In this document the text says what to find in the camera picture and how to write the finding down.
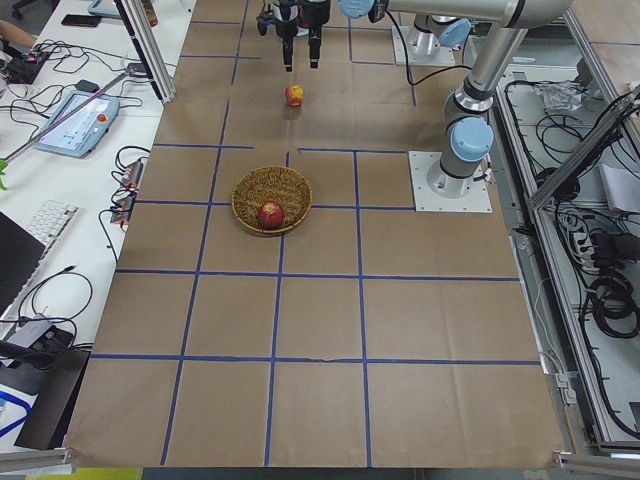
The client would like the yellow-red apple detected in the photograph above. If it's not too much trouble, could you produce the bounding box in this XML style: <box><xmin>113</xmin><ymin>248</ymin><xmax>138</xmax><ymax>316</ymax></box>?
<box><xmin>284</xmin><ymin>83</ymin><xmax>304</xmax><ymax>107</ymax></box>

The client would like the woven wicker basket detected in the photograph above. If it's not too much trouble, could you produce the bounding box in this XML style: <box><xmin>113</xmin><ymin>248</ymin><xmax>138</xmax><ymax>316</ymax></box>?
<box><xmin>231</xmin><ymin>166</ymin><xmax>312</xmax><ymax>236</ymax></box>

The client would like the red apple in basket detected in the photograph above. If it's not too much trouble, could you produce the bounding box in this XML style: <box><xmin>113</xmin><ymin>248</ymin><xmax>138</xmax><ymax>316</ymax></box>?
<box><xmin>258</xmin><ymin>201</ymin><xmax>285</xmax><ymax>230</ymax></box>

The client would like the black smartphone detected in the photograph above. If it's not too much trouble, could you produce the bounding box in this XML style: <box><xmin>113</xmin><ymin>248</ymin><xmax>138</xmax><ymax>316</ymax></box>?
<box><xmin>61</xmin><ymin>14</ymin><xmax>101</xmax><ymax>28</ymax></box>

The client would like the blue teach pendant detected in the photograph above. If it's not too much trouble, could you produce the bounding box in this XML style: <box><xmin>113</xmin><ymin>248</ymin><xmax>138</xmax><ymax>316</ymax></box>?
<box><xmin>34</xmin><ymin>95</ymin><xmax>120</xmax><ymax>158</ymax></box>

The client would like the brown paper table cover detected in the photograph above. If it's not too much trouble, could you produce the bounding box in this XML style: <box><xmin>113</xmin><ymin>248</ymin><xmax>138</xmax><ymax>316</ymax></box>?
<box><xmin>66</xmin><ymin>1</ymin><xmax>564</xmax><ymax>468</ymax></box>

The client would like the silver rod tool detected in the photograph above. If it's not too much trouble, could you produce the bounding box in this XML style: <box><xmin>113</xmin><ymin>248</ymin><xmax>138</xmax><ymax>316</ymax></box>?
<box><xmin>1</xmin><ymin>71</ymin><xmax>128</xmax><ymax>170</ymax></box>

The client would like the white keyboard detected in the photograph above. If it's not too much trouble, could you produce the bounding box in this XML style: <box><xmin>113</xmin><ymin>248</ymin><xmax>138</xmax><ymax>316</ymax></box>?
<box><xmin>26</xmin><ymin>200</ymin><xmax>79</xmax><ymax>255</ymax></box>

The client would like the black laptop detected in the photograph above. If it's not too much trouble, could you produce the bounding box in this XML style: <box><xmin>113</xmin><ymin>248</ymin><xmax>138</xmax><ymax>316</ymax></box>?
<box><xmin>0</xmin><ymin>213</ymin><xmax>45</xmax><ymax>313</ymax></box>

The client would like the aluminium frame post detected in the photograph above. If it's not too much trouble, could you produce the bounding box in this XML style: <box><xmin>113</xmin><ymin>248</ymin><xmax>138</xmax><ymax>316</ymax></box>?
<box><xmin>115</xmin><ymin>0</ymin><xmax>176</xmax><ymax>104</ymax></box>

